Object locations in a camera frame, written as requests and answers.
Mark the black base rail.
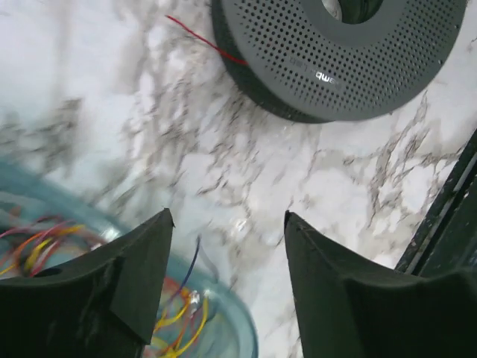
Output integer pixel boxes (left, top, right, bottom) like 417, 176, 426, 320
395, 134, 477, 277

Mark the tangled coloured wires bundle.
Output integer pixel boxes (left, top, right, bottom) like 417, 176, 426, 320
0, 216, 212, 358

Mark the dark grey cable spool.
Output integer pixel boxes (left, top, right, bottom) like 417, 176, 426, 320
211, 0, 467, 123

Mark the red wire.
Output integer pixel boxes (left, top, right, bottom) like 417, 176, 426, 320
165, 14, 249, 66

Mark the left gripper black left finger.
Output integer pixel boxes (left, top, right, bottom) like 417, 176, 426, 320
1, 209, 174, 357

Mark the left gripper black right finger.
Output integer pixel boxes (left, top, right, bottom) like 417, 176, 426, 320
284, 211, 476, 357

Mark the blue transparent plastic bin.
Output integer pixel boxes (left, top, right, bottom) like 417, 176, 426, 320
1, 160, 258, 357

